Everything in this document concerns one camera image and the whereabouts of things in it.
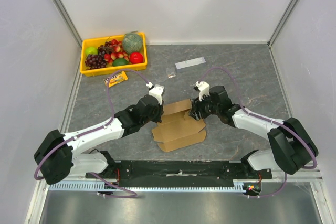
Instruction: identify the brown cardboard box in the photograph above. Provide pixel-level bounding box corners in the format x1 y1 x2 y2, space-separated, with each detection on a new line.
152 99 206 152

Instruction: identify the small clear plastic bag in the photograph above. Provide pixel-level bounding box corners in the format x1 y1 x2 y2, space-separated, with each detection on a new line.
166 67 176 79

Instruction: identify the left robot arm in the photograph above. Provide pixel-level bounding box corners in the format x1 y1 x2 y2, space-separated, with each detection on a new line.
34 94 163 185

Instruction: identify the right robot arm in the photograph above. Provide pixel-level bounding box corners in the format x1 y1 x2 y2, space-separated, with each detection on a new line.
189 81 318 179

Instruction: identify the yellow candy packet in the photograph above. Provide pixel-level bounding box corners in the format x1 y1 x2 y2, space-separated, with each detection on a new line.
104 71 128 88

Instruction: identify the grey slim carton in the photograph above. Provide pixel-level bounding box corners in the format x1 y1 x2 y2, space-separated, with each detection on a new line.
175 57 206 71

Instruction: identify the red apple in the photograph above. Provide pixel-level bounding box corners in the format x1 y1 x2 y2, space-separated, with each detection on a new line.
130 52 144 64

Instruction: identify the green avocado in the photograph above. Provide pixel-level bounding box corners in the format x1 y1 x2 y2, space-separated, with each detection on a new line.
112 58 129 67

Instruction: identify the red cherry cluster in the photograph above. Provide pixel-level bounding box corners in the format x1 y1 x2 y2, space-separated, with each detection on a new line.
98 39 129 65

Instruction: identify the green netted melon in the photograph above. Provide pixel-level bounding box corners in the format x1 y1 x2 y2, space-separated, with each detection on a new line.
122 33 143 54

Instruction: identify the dark purple grape bunch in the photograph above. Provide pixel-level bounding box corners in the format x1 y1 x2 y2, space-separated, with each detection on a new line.
85 54 107 70

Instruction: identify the green apple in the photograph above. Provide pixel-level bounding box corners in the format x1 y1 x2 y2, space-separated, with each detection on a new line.
85 46 98 56

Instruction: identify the yellow plastic bin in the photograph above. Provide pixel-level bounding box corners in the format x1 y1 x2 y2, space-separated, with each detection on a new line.
79 32 148 77

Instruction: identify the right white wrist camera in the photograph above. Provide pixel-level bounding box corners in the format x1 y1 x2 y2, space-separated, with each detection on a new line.
194 81 210 101

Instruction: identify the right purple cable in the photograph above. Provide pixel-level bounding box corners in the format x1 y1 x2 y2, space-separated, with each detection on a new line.
198 67 319 199

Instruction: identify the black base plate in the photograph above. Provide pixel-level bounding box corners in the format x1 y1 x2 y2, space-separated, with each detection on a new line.
99 160 272 182

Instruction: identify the slotted cable duct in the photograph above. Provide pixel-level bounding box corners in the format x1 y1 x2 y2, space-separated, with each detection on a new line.
49 179 261 193

